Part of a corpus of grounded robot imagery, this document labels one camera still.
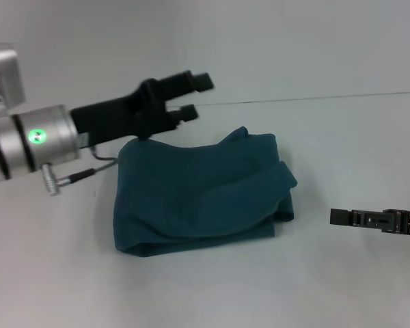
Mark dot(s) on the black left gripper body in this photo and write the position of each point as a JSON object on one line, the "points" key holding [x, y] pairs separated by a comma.
{"points": [[123, 114]]}

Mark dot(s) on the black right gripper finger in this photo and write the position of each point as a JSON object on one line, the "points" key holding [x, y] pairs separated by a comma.
{"points": [[362, 218]]}

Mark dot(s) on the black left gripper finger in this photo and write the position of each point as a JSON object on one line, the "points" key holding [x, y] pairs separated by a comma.
{"points": [[191, 83], [184, 114]]}

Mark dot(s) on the teal t-shirt with FREE print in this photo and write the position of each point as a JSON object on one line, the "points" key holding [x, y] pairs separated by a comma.
{"points": [[205, 198]]}

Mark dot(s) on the white and silver left robot arm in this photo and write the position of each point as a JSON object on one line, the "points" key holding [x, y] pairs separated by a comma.
{"points": [[30, 143]]}

